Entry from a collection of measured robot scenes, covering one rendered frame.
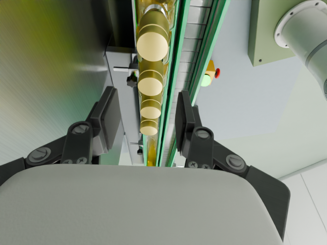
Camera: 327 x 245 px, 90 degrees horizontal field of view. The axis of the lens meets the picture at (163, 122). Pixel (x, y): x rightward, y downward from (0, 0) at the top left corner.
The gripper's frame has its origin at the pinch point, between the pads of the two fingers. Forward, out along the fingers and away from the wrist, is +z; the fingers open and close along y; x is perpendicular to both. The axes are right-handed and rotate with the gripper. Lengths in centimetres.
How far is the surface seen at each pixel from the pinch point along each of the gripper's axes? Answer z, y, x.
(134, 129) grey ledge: 52, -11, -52
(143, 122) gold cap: 14.0, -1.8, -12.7
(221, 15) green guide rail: 29.0, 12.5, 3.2
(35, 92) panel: 6.1, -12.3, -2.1
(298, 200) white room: 167, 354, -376
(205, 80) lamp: 47, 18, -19
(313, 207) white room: 139, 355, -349
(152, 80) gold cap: 9.9, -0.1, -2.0
